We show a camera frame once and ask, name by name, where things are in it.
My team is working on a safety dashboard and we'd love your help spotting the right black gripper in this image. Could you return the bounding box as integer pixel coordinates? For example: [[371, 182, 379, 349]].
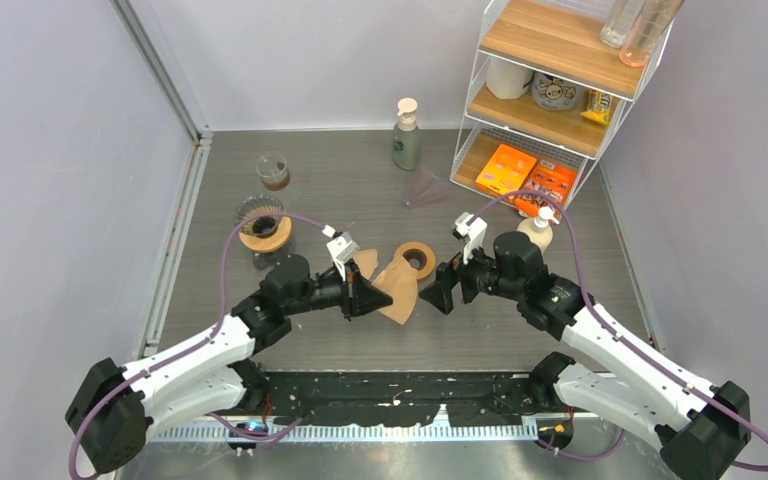
[[419, 233, 524, 315]]

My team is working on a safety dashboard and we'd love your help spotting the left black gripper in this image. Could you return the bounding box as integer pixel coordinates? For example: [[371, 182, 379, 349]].
[[286, 258, 392, 322]]

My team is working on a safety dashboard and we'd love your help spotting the small wooden ring holder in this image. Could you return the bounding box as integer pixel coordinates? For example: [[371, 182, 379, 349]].
[[394, 241, 437, 281]]

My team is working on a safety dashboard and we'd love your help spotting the large wooden ring holder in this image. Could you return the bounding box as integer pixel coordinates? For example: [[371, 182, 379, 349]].
[[238, 217, 292, 254]]

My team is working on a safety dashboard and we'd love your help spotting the dark ribbed glass dripper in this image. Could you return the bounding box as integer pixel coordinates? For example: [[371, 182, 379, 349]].
[[235, 194, 284, 238]]

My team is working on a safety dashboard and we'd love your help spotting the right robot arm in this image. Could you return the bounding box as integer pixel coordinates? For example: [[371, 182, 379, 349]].
[[419, 232, 751, 479]]

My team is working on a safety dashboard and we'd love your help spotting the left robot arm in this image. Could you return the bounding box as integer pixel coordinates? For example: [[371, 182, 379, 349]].
[[65, 254, 393, 478]]

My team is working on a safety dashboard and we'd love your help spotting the pink glass dripper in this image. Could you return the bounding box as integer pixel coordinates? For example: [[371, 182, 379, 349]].
[[402, 166, 449, 210]]

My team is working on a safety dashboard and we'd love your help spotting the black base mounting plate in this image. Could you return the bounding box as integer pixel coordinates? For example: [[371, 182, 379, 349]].
[[218, 371, 573, 427]]

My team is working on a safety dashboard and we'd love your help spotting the glass carafe server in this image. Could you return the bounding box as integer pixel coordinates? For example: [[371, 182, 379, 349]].
[[252, 241, 295, 270]]

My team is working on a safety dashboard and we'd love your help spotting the cream pump bottle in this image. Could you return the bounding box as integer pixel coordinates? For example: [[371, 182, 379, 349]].
[[517, 206, 559, 254]]

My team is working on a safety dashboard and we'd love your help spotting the orange box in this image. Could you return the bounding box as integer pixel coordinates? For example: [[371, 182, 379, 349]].
[[475, 144, 537, 196]]

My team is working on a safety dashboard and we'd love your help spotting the small glass with wood band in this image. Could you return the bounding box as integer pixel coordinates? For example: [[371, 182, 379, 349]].
[[256, 154, 291, 191]]

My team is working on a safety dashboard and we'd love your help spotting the orange snack packet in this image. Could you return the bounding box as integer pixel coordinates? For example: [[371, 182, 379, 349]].
[[514, 160, 577, 217]]

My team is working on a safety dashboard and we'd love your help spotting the green pump bottle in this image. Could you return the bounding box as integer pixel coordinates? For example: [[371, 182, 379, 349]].
[[392, 97, 421, 171]]

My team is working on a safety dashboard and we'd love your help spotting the white paper roll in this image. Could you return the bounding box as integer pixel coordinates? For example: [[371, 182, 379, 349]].
[[485, 57, 534, 100]]

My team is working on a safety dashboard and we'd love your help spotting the cartoon printed tin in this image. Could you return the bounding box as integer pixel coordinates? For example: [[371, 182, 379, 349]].
[[531, 71, 586, 111]]

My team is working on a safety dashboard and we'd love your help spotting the yellow snack bag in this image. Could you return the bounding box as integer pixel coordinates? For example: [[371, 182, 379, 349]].
[[580, 90, 618, 127]]

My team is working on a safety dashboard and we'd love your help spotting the clear glass bottle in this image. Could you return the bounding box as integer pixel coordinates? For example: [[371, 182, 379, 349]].
[[599, 0, 646, 48]]

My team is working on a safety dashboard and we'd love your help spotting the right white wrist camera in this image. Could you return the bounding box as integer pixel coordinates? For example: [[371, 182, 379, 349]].
[[452, 212, 487, 265]]

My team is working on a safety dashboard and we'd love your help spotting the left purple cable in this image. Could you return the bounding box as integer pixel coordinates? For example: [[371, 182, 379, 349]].
[[68, 211, 339, 480]]

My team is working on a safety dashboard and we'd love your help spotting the aluminium frame rail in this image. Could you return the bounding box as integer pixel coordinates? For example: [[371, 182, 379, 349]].
[[112, 1, 213, 359]]

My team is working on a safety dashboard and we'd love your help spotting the white wire wooden shelf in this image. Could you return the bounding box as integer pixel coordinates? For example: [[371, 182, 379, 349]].
[[450, 1, 670, 203]]

